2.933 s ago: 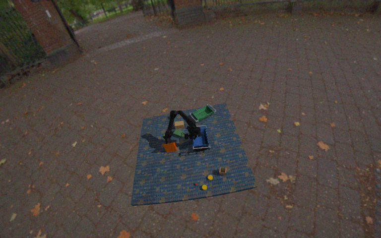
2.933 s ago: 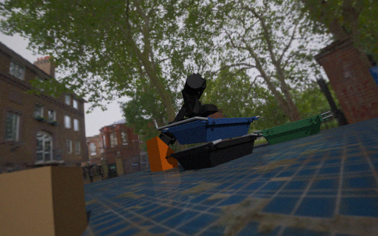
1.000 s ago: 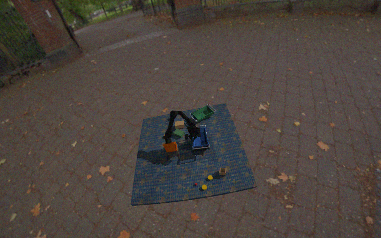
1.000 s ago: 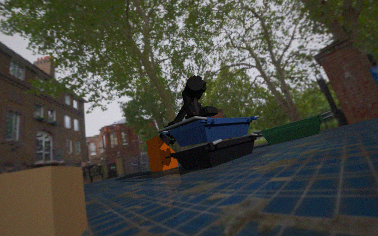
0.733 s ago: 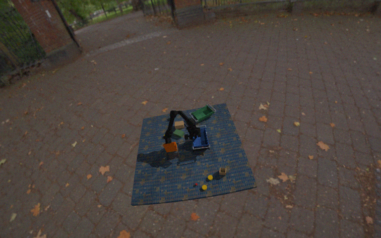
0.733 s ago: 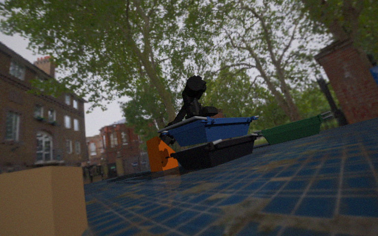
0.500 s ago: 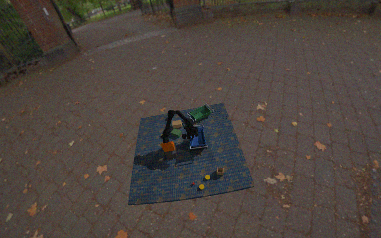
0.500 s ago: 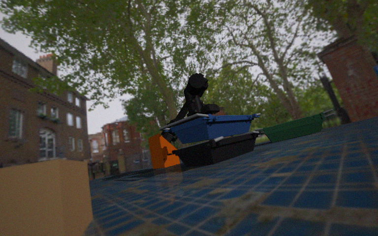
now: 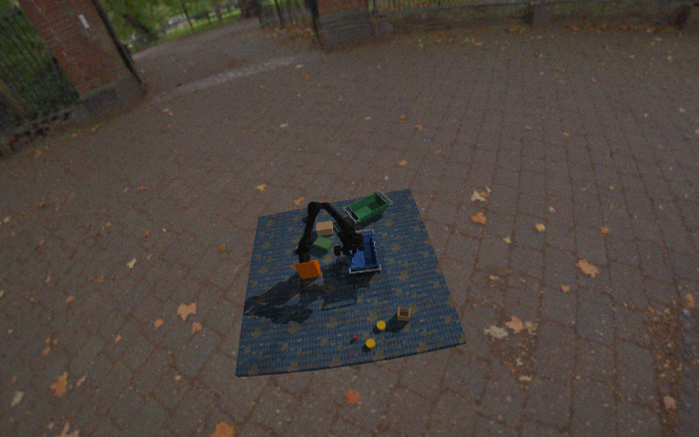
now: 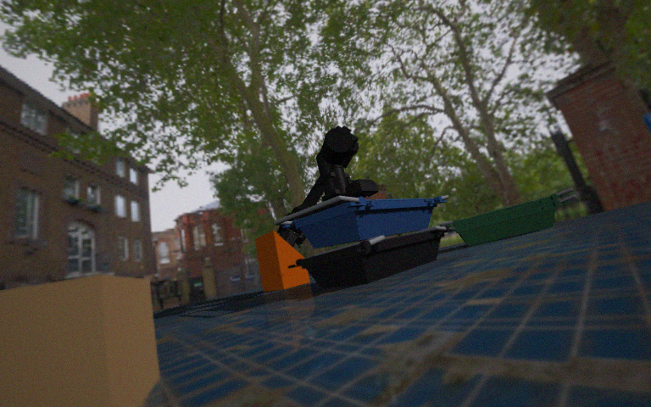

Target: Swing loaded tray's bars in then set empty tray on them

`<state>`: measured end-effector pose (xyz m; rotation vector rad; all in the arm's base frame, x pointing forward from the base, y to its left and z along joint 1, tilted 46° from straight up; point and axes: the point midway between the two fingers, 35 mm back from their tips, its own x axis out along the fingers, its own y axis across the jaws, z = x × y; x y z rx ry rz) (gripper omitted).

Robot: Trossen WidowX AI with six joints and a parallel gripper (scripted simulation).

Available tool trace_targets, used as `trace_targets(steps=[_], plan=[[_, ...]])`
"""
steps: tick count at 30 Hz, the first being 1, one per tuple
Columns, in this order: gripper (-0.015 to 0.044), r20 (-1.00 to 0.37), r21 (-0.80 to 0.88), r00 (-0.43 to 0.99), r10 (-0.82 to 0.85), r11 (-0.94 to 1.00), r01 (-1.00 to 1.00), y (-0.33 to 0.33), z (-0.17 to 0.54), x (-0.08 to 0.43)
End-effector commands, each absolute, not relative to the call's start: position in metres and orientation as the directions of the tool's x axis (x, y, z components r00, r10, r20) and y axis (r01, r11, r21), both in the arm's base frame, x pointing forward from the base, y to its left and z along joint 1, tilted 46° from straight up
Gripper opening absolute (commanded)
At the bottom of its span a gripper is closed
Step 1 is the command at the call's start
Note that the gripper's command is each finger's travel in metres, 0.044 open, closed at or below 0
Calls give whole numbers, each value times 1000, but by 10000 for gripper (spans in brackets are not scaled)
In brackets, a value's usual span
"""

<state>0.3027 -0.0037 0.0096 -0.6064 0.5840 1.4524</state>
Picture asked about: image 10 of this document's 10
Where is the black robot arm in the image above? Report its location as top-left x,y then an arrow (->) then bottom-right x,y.
277,126 -> 359,247

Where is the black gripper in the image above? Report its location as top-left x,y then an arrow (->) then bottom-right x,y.
308,168 -> 379,216

